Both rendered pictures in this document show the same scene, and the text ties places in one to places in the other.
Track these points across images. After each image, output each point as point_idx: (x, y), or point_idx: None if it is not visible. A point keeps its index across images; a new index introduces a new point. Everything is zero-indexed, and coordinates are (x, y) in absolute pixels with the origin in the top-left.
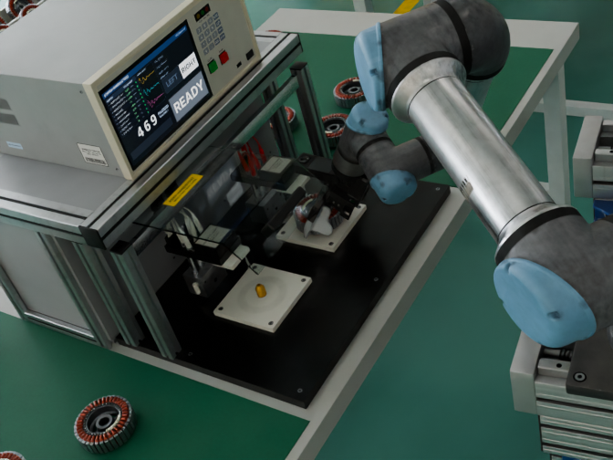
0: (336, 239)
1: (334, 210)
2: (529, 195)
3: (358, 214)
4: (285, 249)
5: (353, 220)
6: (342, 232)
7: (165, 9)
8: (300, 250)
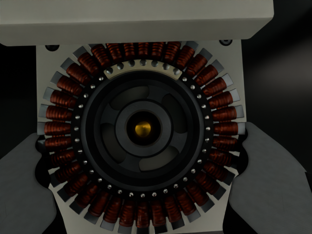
0: (78, 229)
1: (151, 210)
2: None
3: (208, 230)
4: (14, 84)
5: (175, 231)
6: (115, 229)
7: None
8: (25, 131)
